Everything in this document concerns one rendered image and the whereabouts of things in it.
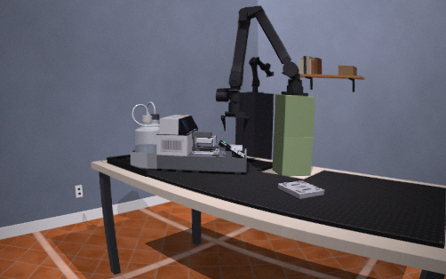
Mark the white plastic bottle with cap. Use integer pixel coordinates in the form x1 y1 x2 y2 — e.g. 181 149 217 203
135 116 160 153

